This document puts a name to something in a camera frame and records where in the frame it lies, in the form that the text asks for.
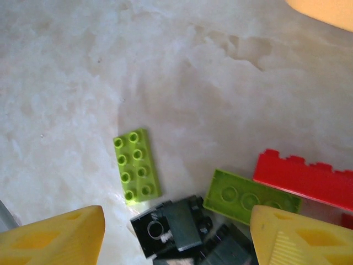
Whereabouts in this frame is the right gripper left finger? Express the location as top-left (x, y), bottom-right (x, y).
top-left (0, 205), bottom-right (106, 265)

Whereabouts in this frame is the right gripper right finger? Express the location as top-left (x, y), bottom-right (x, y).
top-left (249, 204), bottom-right (353, 265)

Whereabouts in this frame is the long red lego brick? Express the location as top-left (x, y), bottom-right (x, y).
top-left (253, 148), bottom-right (353, 213)

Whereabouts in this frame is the black lego brick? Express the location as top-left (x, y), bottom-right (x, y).
top-left (130, 194), bottom-right (213, 259)
top-left (200, 222), bottom-right (256, 265)

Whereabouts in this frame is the green lego plate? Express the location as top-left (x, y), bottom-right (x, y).
top-left (202, 168), bottom-right (303, 219)
top-left (113, 128), bottom-right (162, 206)

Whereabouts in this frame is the orange plastic container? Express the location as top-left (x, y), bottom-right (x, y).
top-left (285, 0), bottom-right (353, 30)

